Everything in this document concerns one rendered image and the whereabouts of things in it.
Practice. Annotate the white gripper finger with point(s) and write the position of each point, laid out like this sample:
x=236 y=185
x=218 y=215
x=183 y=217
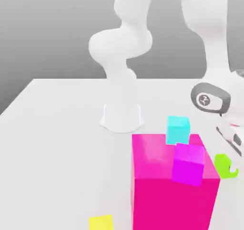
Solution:
x=233 y=166

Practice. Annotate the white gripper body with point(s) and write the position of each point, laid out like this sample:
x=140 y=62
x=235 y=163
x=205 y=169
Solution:
x=224 y=144

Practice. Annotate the small green cube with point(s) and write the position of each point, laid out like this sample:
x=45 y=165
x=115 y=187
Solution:
x=221 y=166

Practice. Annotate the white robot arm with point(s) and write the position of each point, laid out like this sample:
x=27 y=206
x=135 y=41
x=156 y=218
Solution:
x=122 y=49

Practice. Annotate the small magenta cube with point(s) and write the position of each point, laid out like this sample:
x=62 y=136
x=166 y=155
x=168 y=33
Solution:
x=187 y=169

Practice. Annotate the small cyan cube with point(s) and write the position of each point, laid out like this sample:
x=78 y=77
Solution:
x=178 y=132

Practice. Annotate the small yellow cube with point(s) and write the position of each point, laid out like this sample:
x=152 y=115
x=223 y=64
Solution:
x=101 y=223

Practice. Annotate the large pink box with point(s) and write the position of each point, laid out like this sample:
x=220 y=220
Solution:
x=171 y=205

